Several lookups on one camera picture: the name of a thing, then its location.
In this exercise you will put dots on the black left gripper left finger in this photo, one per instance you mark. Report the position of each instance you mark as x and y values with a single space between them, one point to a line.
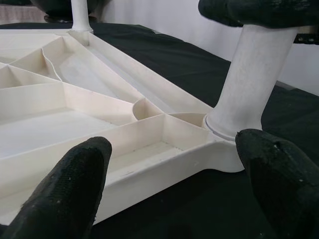
67 189

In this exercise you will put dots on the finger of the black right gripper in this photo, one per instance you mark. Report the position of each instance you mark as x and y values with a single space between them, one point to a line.
261 11

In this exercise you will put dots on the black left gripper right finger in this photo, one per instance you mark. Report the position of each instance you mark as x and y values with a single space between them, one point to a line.
286 186

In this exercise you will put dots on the white plastic table leg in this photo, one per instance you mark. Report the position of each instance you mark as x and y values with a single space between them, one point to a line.
80 15
254 79

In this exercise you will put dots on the cream plastic table top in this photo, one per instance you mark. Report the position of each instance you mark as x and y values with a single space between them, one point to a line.
99 99

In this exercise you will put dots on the black stool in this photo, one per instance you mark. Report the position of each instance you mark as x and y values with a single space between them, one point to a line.
59 19

